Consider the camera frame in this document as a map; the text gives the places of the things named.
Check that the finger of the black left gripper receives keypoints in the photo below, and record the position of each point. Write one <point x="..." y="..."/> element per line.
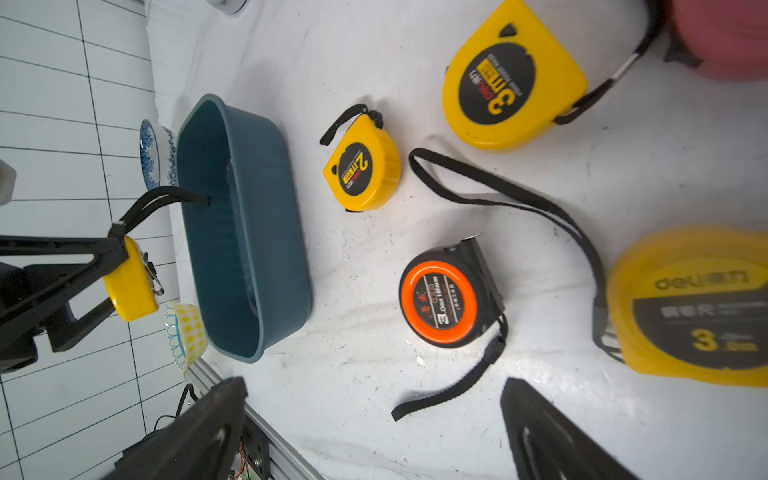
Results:
<point x="65" y="330"/>
<point x="65" y="280"/>

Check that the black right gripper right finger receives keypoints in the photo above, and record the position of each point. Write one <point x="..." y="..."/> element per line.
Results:
<point x="545" y="444"/>

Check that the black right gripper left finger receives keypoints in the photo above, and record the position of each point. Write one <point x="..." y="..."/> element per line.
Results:
<point x="201" y="444"/>

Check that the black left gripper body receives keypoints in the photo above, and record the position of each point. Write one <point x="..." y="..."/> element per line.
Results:
<point x="18" y="285"/>

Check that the yellow black tape measure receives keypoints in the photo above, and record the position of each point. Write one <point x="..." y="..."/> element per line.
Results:
<point x="133" y="287"/>

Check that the orange black tape measure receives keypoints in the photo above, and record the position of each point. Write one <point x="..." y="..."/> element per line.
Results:
<point x="449" y="298"/>

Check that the yellow tape measure with strap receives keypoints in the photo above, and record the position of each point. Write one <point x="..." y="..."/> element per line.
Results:
<point x="689" y="302"/>

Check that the small yellow 2m tape measure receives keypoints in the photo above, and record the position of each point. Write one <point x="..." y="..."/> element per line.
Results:
<point x="365" y="169"/>

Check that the yellow 3m tape measure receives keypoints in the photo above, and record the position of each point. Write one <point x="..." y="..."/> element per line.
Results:
<point x="512" y="79"/>

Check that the pink tape measure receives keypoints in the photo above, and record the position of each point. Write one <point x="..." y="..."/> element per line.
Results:
<point x="723" y="40"/>

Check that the dark teal storage box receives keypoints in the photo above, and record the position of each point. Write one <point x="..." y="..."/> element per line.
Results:
<point x="246" y="246"/>

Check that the yellow patterned cup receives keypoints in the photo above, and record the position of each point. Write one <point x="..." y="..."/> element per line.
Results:
<point x="187" y="339"/>

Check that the blue floral ceramic bowl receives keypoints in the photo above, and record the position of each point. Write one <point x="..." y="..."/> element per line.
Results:
<point x="158" y="155"/>

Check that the chrome glass holder stand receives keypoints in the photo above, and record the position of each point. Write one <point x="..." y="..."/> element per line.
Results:
<point x="229" y="7"/>

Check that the aluminium mounting rail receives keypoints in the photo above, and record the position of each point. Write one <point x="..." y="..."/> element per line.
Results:
<point x="268" y="454"/>

